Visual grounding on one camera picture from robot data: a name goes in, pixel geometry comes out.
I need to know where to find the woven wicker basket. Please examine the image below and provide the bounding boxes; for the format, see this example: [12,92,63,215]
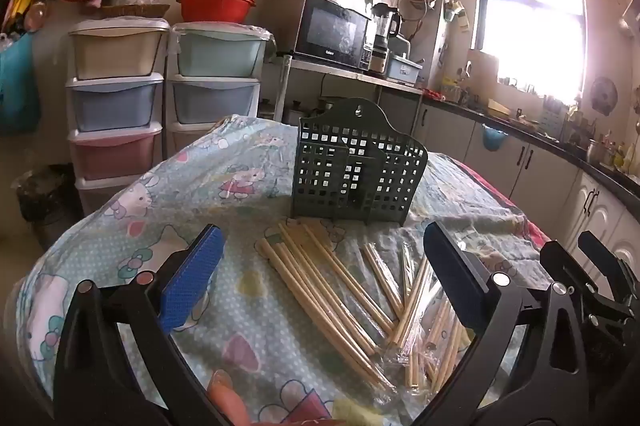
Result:
[97,4,171,20]

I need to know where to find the pile of plastic-wrapped chopsticks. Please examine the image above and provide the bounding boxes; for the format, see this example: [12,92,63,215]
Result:
[360,241,476,394]

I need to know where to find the black blender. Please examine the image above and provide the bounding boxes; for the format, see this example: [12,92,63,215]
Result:
[369,3,402,73]

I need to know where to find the red plastic basin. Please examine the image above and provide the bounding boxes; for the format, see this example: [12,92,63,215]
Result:
[177,0,256,23]

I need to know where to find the light blue plastic box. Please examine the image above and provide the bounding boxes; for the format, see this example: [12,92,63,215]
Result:
[387,54,422,85]

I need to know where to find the trash bin with black bag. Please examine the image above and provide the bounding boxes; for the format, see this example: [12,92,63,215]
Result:
[15,163,78,249]

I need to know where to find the red cloth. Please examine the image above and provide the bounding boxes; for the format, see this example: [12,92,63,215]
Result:
[450,156,551,249]

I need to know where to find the kitchen window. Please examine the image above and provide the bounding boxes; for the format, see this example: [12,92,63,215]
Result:
[472,0,586,98]

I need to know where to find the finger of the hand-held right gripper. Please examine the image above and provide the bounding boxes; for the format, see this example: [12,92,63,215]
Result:
[539,240,601,307]
[579,230,636,302]

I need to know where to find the blue hanging bag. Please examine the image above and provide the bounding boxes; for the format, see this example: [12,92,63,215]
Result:
[0,31,42,137]

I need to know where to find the black kitchen countertop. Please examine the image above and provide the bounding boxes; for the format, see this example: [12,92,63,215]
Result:
[422,91,640,199]

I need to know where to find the pile of wooden chopsticks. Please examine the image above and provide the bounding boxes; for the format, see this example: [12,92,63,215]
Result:
[256,221,401,392]

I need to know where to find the white kitchen cabinets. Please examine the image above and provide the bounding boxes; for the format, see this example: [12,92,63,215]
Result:
[415,101,640,279]

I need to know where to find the green plastic utensil basket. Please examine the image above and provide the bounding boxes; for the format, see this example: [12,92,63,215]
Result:
[290,97,429,227]

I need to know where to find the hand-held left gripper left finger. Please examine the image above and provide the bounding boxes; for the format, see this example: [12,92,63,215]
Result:
[52,225,236,426]

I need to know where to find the drawer tower with pink drawer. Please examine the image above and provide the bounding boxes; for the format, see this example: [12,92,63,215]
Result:
[66,19,171,217]

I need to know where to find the cartoon cat printed tablecloth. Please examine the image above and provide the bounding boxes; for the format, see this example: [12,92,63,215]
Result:
[5,113,551,426]

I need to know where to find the black microwave oven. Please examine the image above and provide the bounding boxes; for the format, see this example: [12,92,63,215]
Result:
[292,0,371,70]

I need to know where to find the person's left hand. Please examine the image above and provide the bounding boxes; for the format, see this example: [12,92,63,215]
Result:
[207,381,251,426]

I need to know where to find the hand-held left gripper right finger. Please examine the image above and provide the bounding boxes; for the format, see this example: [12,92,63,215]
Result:
[415,222,606,426]

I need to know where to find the metal kitchen rack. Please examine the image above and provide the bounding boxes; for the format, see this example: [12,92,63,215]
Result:
[265,54,426,129]

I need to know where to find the drawer tower with mint drawer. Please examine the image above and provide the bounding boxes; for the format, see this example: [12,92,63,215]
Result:
[167,22,273,152]

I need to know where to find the blue hanging bin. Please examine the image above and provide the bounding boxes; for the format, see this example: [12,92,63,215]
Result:
[482,123,510,153]

